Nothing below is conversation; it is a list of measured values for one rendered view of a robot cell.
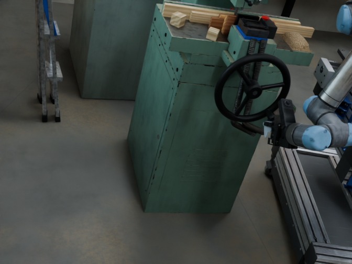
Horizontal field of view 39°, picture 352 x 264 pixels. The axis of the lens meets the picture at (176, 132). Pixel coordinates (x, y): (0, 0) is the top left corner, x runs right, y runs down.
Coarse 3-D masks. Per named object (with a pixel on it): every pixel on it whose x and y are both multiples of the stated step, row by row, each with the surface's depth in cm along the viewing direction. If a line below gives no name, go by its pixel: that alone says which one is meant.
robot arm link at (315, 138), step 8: (296, 128) 158; (304, 128) 154; (312, 128) 151; (320, 128) 150; (328, 128) 154; (296, 136) 156; (304, 136) 152; (312, 136) 149; (320, 136) 150; (328, 136) 151; (296, 144) 159; (304, 144) 153; (312, 144) 150; (320, 144) 150; (328, 144) 151
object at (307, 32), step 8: (192, 16) 194; (200, 16) 195; (208, 16) 196; (216, 16) 197; (208, 24) 198; (280, 24) 206; (288, 24) 208; (280, 32) 208; (296, 32) 209; (304, 32) 210; (312, 32) 211
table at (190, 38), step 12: (168, 24) 189; (192, 24) 194; (204, 24) 197; (168, 36) 185; (180, 36) 182; (192, 36) 184; (204, 36) 187; (276, 36) 204; (168, 48) 184; (180, 48) 184; (192, 48) 185; (204, 48) 186; (216, 48) 187; (276, 48) 194; (288, 48) 197; (228, 60) 183; (288, 60) 198; (300, 60) 199; (264, 72) 187
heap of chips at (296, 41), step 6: (282, 36) 205; (288, 36) 202; (294, 36) 200; (300, 36) 200; (288, 42) 200; (294, 42) 198; (300, 42) 198; (306, 42) 199; (294, 48) 197; (300, 48) 197; (306, 48) 198
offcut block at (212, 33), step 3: (210, 27) 187; (210, 30) 185; (213, 30) 185; (216, 30) 186; (219, 30) 187; (207, 33) 185; (210, 33) 184; (213, 33) 184; (216, 33) 184; (207, 36) 185; (210, 36) 185; (213, 36) 185; (216, 36) 184; (210, 39) 186; (213, 39) 185
